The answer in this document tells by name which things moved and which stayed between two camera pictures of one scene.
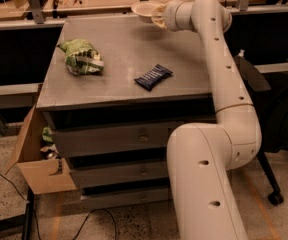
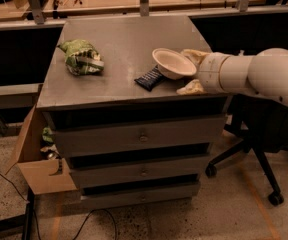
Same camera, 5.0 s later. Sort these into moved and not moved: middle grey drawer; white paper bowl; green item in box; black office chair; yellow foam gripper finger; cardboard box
Moved: white paper bowl; yellow foam gripper finger
Not moved: black office chair; green item in box; middle grey drawer; cardboard box
